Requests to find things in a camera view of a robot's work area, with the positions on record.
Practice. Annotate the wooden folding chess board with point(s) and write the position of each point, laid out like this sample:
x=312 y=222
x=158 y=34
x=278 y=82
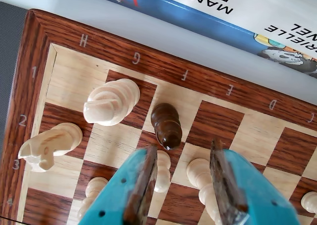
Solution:
x=218 y=123

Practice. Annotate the light wood chess knight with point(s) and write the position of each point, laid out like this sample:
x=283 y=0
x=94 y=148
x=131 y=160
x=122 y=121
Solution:
x=49 y=145

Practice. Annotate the light wood chess bishop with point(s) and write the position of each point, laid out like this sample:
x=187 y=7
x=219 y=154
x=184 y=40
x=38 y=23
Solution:
x=201 y=178

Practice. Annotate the light wood chess pawn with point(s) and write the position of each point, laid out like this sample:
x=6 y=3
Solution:
x=163 y=170
x=91 y=192
x=309 y=201

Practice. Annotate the white Gabrielle Chanel book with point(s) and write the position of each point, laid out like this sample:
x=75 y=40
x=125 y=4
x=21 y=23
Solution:
x=260 y=2

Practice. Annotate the dark brown chess bishop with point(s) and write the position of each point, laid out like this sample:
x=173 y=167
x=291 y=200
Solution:
x=167 y=126

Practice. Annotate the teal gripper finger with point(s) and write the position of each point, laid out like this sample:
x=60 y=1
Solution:
x=247 y=197
x=116 y=197

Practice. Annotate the dark grey table mat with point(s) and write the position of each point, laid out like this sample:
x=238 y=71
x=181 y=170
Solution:
x=10 y=49

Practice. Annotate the light wood chess king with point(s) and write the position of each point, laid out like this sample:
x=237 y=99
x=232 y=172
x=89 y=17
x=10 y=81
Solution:
x=111 y=102

